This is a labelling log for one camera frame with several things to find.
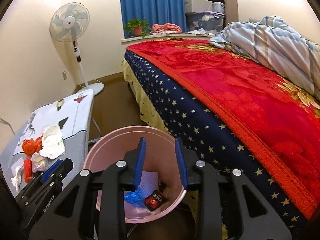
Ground blue striped duvet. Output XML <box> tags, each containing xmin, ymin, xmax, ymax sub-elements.
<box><xmin>209</xmin><ymin>16</ymin><xmax>319</xmax><ymax>99</ymax></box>

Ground red floral blanket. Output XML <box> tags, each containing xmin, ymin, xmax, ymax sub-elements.
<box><xmin>126</xmin><ymin>38</ymin><xmax>319</xmax><ymax>219</ymax></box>

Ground clear plastic bag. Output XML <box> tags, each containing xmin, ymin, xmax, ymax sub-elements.
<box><xmin>31</xmin><ymin>153</ymin><xmax>49</xmax><ymax>173</ymax></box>

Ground yellow bed skirt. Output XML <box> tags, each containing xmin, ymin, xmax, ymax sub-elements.
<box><xmin>121</xmin><ymin>59</ymin><xmax>170</xmax><ymax>134</ymax></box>

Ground grey wall cable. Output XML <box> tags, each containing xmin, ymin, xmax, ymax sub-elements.
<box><xmin>0</xmin><ymin>116</ymin><xmax>16</xmax><ymax>136</ymax></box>

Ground lavender paper sheet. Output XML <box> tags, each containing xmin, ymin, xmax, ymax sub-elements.
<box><xmin>137</xmin><ymin>171</ymin><xmax>158</xmax><ymax>198</ymax></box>

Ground navy star bed sheet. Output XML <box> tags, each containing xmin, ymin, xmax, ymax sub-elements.
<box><xmin>124</xmin><ymin>50</ymin><xmax>307</xmax><ymax>233</ymax></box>

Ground blue curtain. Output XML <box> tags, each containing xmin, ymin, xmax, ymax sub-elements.
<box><xmin>119</xmin><ymin>0</ymin><xmax>203</xmax><ymax>39</ymax></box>

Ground red crumpled wrapper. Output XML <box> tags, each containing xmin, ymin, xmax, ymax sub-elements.
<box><xmin>23</xmin><ymin>158</ymin><xmax>33</xmax><ymax>183</ymax></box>

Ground grey white printed table cloth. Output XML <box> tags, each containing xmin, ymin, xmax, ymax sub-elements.
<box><xmin>1</xmin><ymin>89</ymin><xmax>94</xmax><ymax>196</ymax></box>

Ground blue plastic bag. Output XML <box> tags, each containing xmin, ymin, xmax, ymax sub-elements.
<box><xmin>124</xmin><ymin>187</ymin><xmax>145</xmax><ymax>208</ymax></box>

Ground white cardboard box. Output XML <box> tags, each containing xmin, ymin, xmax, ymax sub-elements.
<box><xmin>184</xmin><ymin>0</ymin><xmax>213</xmax><ymax>14</ymax></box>

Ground pink plastic trash bin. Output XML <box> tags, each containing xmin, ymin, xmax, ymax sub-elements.
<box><xmin>84</xmin><ymin>126</ymin><xmax>186</xmax><ymax>224</ymax></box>

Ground white standing fan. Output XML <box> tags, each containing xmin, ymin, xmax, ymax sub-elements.
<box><xmin>49</xmin><ymin>2</ymin><xmax>104</xmax><ymax>96</ymax></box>

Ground clear storage bin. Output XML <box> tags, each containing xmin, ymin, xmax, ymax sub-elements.
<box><xmin>186</xmin><ymin>11</ymin><xmax>225</xmax><ymax>34</ymax></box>

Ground potted green plant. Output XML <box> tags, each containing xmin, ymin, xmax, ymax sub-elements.
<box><xmin>124</xmin><ymin>18</ymin><xmax>151</xmax><ymax>37</ymax></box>

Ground orange crumpled plastic bag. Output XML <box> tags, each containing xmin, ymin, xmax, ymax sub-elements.
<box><xmin>22</xmin><ymin>137</ymin><xmax>42</xmax><ymax>157</ymax></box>

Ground pink folded cloth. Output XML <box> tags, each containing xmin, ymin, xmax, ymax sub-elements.
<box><xmin>152</xmin><ymin>23</ymin><xmax>182</xmax><ymax>34</ymax></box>

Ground black red snack packet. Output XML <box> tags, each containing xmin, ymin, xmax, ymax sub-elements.
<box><xmin>144</xmin><ymin>190</ymin><xmax>168</xmax><ymax>211</ymax></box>

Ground small white tissue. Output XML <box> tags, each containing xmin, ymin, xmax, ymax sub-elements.
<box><xmin>11</xmin><ymin>166</ymin><xmax>23</xmax><ymax>192</ymax></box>

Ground white crumpled tissue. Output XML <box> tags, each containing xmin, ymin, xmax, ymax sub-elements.
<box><xmin>39</xmin><ymin>126</ymin><xmax>66</xmax><ymax>159</ymax></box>

